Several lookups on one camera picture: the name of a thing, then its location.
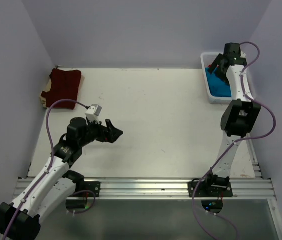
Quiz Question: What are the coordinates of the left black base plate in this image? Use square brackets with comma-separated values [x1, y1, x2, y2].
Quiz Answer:
[70, 181, 100, 199]

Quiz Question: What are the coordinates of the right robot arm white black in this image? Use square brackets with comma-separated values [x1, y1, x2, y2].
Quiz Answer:
[199, 43, 261, 197]

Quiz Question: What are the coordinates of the beige folded t shirt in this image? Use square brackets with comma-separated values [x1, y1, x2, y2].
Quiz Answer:
[39, 79, 52, 109]

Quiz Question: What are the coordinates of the dark red folded t shirt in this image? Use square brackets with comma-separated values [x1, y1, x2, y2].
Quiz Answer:
[46, 68, 82, 108]

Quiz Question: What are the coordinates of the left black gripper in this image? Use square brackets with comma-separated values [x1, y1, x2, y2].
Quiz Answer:
[78, 116, 122, 147]

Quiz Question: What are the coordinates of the blue t shirt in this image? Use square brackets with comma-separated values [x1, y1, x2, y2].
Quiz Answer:
[205, 67, 231, 98]

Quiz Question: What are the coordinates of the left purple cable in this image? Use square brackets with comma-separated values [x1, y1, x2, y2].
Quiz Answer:
[0, 99, 91, 240]

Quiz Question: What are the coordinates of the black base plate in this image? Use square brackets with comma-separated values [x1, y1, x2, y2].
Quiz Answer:
[70, 181, 100, 199]
[194, 177, 233, 198]

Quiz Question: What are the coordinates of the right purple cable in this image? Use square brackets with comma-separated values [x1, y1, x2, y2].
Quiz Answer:
[192, 41, 277, 240]

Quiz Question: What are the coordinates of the white plastic basket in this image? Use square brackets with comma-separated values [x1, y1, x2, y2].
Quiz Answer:
[200, 51, 251, 105]

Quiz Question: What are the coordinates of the purple cable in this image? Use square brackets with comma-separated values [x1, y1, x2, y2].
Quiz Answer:
[0, 99, 91, 240]
[192, 41, 277, 240]

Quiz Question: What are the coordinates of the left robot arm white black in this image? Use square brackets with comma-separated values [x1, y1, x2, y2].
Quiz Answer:
[0, 117, 123, 240]

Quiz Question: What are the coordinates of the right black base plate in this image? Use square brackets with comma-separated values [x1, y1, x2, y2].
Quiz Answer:
[194, 177, 233, 198]

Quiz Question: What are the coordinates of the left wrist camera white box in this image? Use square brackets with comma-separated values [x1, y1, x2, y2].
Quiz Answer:
[85, 104, 102, 124]

